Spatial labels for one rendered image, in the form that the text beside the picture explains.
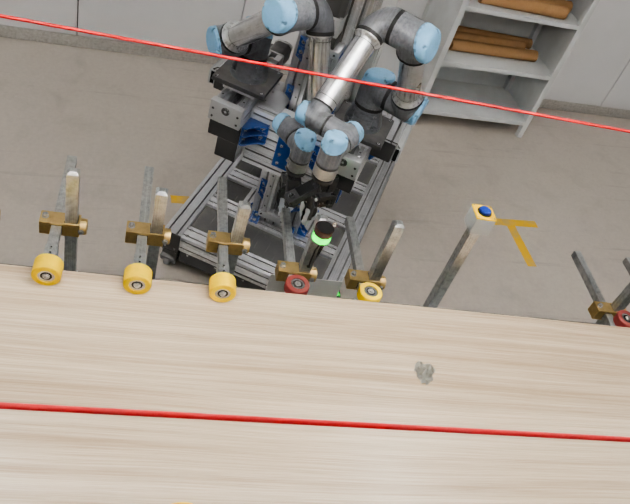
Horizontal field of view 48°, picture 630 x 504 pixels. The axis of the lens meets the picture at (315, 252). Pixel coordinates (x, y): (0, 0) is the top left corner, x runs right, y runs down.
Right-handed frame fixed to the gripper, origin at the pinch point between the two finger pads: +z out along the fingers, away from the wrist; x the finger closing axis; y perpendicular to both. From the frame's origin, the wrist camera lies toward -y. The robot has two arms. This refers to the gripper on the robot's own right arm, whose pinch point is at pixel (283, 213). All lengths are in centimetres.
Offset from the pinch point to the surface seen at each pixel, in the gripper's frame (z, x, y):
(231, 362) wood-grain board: -8, 22, -74
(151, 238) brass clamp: -13, 47, -34
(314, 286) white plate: 6.3, -10.6, -29.0
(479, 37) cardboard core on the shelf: 24, -157, 229
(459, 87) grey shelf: 69, -165, 240
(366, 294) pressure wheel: -8.1, -23.1, -43.4
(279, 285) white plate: 7.7, 1.7, -29.0
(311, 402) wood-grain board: -8, 0, -86
